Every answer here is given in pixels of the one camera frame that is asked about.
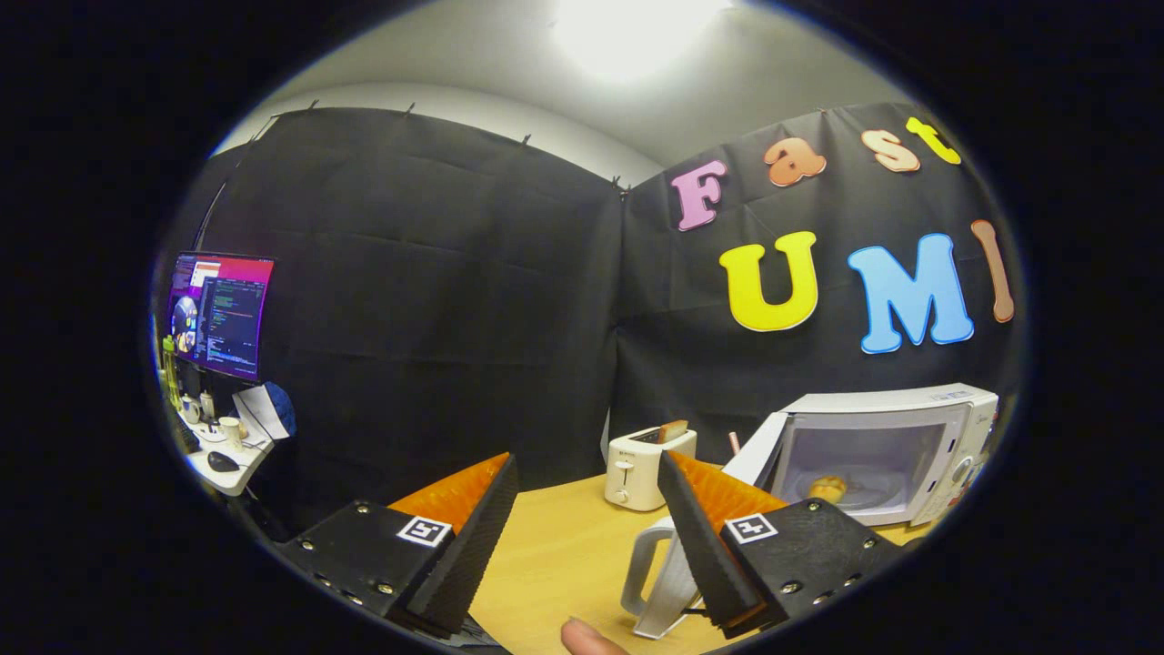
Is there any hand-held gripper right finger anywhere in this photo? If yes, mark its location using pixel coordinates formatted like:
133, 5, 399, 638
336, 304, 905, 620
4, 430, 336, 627
657, 450, 910, 638

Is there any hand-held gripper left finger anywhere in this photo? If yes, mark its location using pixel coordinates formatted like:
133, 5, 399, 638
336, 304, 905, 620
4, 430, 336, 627
277, 452, 519, 638

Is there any white microwave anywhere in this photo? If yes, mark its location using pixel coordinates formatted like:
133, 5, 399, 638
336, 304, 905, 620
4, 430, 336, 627
621, 384, 999, 640

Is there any white toaster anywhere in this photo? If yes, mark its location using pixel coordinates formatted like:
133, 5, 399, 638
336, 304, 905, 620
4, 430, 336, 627
605, 426, 698, 512

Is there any blue cloth item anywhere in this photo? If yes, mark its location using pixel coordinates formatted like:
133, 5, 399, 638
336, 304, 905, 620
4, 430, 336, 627
264, 382, 297, 438

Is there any black backdrop cloth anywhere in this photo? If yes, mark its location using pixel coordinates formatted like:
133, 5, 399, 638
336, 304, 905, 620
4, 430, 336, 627
159, 100, 1024, 538

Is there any white desk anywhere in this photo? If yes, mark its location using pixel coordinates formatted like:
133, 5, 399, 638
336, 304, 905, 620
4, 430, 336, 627
177, 409, 274, 497

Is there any white paper sheet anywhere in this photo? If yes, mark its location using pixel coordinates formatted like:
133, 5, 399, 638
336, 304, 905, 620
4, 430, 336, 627
232, 385, 290, 442

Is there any computer monitor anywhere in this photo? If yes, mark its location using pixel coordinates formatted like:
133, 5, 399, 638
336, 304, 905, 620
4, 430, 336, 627
166, 252, 276, 383

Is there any large ceiling light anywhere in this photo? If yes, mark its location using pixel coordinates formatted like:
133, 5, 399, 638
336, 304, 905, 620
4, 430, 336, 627
550, 0, 733, 83

